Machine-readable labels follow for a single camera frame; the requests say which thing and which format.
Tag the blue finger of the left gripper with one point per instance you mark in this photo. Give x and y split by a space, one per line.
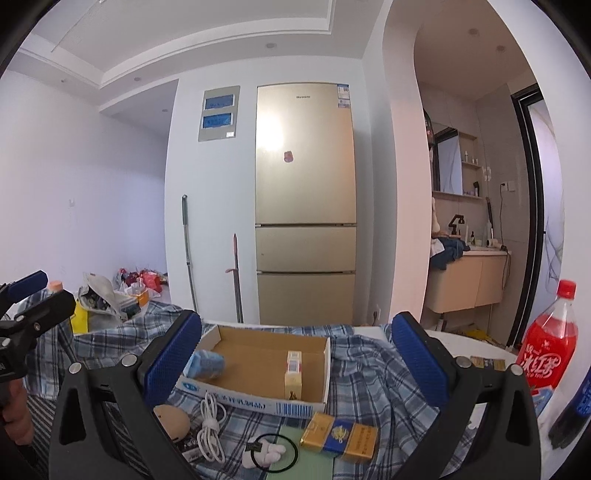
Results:
27 286
47 314

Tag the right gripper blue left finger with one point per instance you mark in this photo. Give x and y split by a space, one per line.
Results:
166 356

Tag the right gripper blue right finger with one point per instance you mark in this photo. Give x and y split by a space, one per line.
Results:
424 358

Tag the tan round face plush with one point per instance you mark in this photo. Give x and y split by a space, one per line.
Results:
173 420

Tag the small white plush toy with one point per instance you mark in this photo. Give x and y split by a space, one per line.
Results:
260 452

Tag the person's left hand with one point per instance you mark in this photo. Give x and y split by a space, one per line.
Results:
16 415

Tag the orange cup lid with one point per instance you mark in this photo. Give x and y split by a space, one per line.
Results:
55 286

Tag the yellow bag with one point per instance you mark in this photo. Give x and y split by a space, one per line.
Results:
79 320

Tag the blue tissue pack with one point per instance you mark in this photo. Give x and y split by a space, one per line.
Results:
204 365

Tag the small gold box on table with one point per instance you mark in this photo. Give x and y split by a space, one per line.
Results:
488 363

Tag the grey striped cloth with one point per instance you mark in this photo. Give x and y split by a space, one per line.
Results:
42 413

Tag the black white small box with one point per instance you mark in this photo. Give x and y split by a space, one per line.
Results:
190 450

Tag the red items pile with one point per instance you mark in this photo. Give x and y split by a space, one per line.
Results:
138 281

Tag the gold blue cigarette pack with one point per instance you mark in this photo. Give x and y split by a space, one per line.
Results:
348 440

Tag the beige bathroom vanity cabinet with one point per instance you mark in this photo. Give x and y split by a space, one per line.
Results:
475 280

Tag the blue snack packet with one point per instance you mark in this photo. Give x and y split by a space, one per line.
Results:
541 397

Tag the red soda bottle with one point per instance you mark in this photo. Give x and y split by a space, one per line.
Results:
550 341

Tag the white cardboard tray box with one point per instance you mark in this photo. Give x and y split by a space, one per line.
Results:
255 361

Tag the dark blue clothing pile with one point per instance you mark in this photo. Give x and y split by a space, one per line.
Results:
445 250

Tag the pale yellow small carton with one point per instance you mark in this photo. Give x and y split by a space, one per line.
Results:
293 377

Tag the black hair band loop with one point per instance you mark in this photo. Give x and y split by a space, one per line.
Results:
288 460

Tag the dark cola bottle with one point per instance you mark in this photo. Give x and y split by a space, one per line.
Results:
572 420

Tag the green notepad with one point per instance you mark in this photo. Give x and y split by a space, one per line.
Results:
309 466

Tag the bathroom mirror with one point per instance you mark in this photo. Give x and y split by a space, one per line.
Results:
447 160

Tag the gold three-door refrigerator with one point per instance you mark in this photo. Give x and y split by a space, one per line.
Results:
305 205

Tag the grey green mop handle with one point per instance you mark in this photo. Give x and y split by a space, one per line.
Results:
188 260

